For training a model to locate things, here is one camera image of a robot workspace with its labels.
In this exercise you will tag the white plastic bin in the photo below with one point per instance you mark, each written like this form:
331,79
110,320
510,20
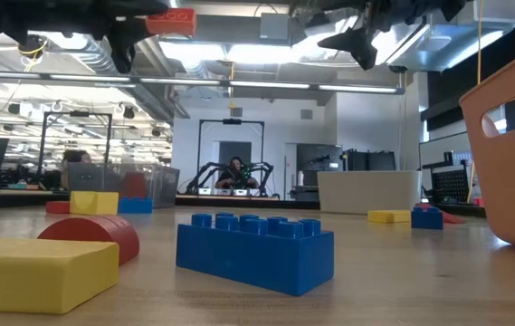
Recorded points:
365,192

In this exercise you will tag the orange plastic bin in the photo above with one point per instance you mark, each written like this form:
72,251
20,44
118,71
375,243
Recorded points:
510,181

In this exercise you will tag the red wedge block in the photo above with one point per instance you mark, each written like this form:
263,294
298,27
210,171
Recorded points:
451,219

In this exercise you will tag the white bottle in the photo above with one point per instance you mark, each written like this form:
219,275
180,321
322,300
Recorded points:
301,179

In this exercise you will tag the long ceiling light bar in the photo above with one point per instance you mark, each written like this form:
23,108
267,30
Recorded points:
184,81

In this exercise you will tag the grey ceiling box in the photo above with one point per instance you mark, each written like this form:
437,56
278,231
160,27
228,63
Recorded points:
275,27

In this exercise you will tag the red half-cylinder block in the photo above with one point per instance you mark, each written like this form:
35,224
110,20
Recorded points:
103,231

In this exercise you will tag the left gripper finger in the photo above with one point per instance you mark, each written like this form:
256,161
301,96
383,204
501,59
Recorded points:
123,47

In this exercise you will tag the black monitors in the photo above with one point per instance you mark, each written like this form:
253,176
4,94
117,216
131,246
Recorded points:
374,160

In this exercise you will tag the yellow rectangular block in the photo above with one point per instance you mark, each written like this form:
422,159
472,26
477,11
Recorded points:
35,276
94,204

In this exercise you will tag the background black robot arm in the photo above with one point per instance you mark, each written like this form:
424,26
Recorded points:
264,167
203,168

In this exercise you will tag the blue studded brick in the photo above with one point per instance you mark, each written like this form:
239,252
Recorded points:
257,258
426,219
135,206

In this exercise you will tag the black gantry frame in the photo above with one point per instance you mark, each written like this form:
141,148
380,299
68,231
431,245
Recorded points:
212,121
79,113

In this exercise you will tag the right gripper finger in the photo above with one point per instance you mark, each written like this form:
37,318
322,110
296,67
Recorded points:
354,45

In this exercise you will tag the person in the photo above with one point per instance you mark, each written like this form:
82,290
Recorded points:
236,174
76,157

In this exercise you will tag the dark grey translucent bin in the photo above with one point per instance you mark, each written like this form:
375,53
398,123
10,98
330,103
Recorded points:
162,185

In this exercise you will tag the black pegboard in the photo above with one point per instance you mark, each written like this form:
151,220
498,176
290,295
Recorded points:
449,183

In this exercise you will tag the background work table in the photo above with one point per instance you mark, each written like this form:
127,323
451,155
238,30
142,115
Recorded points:
239,202

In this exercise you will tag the grey wall box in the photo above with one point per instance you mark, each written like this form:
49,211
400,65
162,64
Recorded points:
306,114
236,112

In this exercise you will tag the grey door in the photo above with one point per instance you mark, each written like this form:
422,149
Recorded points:
227,151

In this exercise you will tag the long thin yellow block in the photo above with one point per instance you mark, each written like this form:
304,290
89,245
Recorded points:
388,217

